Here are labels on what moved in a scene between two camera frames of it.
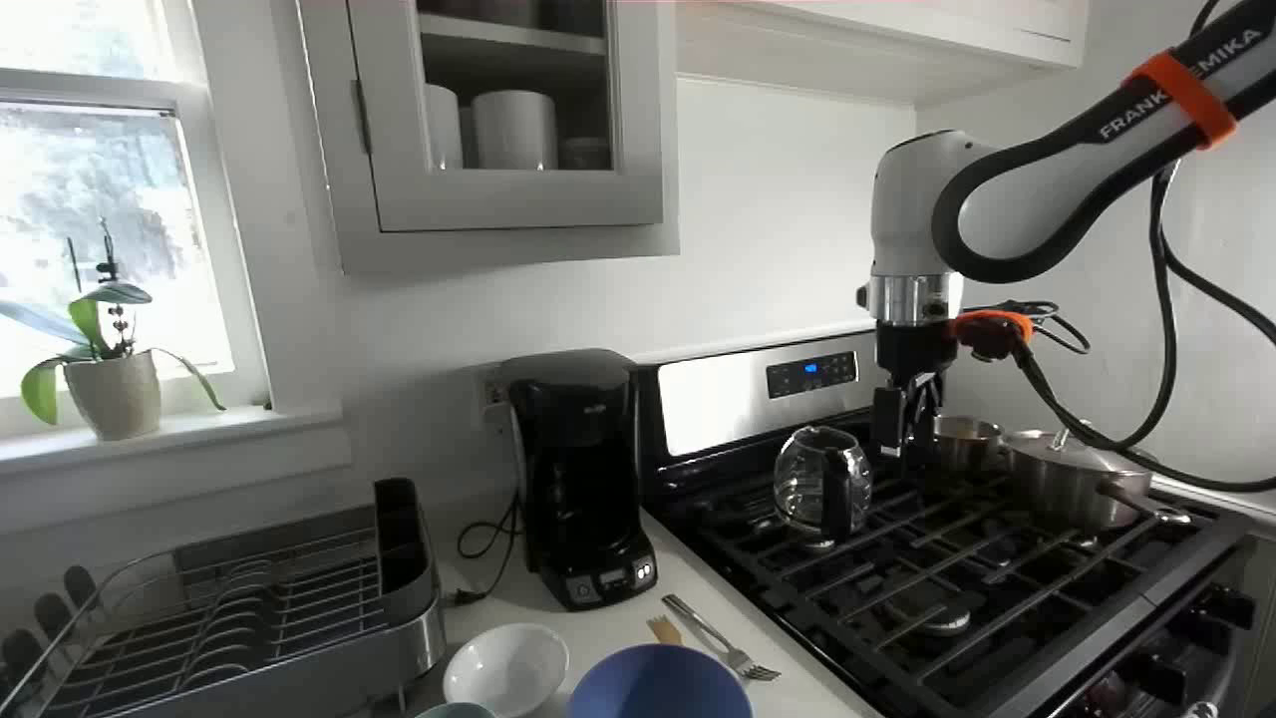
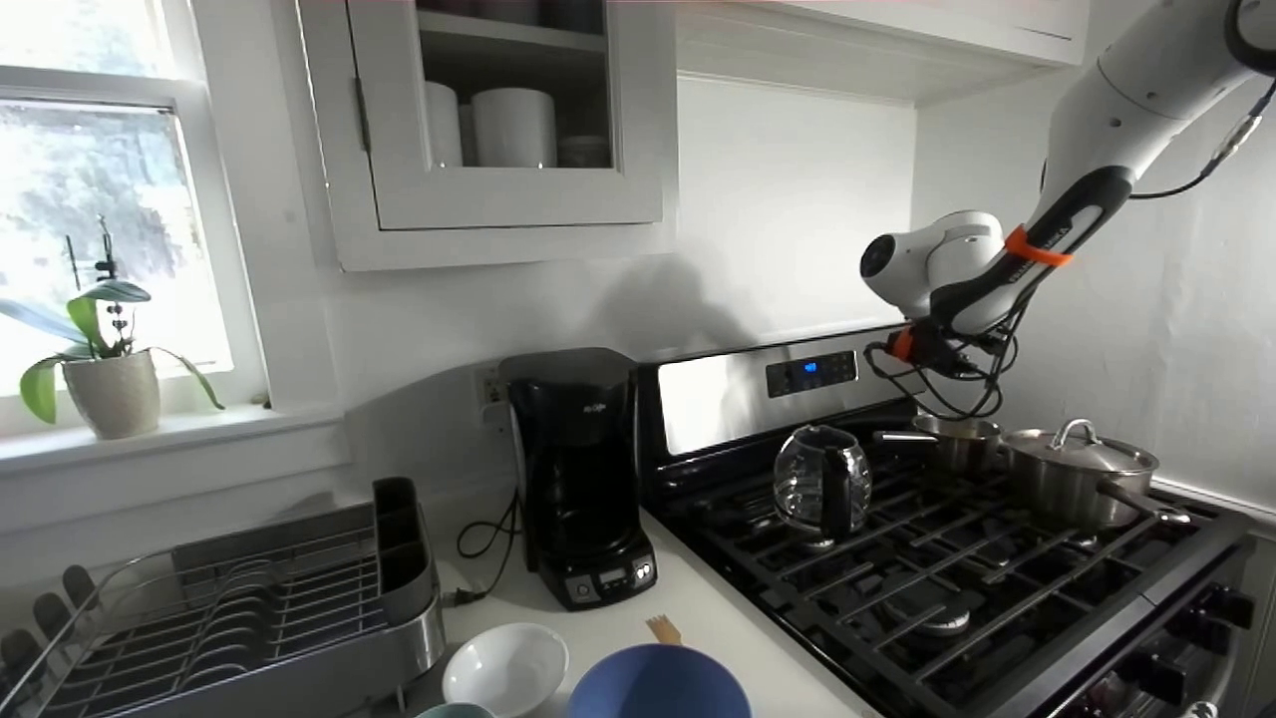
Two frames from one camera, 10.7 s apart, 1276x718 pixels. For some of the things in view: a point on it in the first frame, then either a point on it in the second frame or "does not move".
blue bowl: x=665 y=684 does not move
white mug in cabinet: x=512 y=127 does not move
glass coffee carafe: x=823 y=485 does not move
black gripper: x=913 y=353 -> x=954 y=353
